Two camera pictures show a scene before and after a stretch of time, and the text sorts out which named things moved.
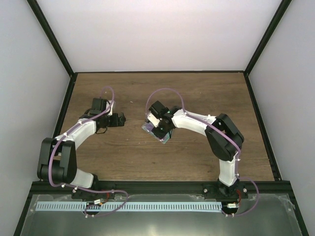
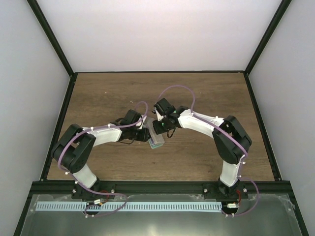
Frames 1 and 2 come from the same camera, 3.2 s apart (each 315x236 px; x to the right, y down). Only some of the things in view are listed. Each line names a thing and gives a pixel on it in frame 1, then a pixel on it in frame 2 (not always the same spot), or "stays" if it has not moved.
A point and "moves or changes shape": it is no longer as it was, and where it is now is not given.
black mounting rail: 162,188 stays
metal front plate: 242,215 stays
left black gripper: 115,123 to 143,137
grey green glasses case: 148,127 moves or changes shape
